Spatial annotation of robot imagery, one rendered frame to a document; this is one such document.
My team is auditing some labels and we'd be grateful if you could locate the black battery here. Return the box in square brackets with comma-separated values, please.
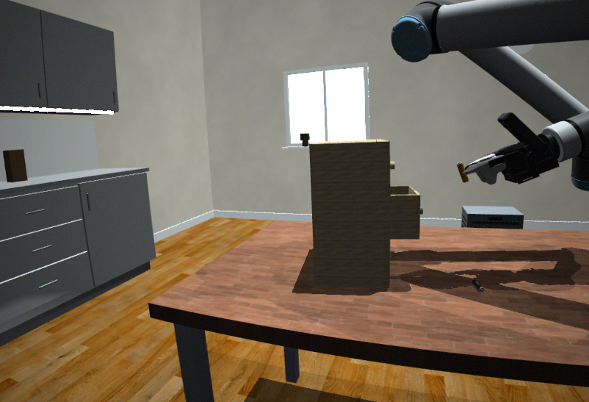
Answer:
[472, 279, 484, 292]

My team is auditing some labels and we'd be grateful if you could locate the wooden chest of drawers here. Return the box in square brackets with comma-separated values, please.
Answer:
[309, 140, 390, 288]

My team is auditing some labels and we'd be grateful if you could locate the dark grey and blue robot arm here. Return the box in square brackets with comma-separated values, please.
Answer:
[391, 0, 589, 191]

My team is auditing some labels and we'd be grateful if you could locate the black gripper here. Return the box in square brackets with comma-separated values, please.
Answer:
[462, 132, 560, 184]

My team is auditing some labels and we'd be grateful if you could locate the orange aa battery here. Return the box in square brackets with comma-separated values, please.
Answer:
[457, 162, 469, 182]

